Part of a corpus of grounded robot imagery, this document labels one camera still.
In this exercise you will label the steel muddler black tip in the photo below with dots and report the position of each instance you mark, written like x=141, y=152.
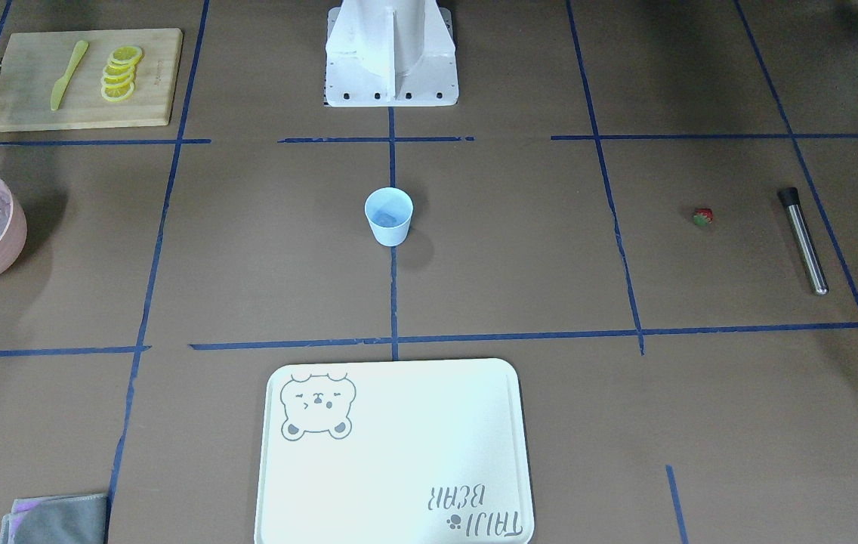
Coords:
x=791, y=202

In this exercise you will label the yellow plastic knife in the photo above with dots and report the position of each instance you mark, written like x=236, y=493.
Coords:
x=60, y=86

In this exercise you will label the light blue plastic cup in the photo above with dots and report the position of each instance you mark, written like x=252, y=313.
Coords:
x=389, y=212

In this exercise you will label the wooden cutting board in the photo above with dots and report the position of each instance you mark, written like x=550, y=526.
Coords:
x=32, y=62

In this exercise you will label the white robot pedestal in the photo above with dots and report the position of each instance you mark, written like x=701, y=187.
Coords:
x=390, y=54

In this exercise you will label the red strawberry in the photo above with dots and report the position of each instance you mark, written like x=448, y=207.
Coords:
x=702, y=217

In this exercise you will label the cream bear tray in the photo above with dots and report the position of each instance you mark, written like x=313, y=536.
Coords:
x=422, y=451

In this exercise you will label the grey folded cloth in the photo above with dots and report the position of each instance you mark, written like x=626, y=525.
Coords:
x=56, y=519

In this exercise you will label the lemon slices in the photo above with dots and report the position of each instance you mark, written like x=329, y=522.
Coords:
x=118, y=76

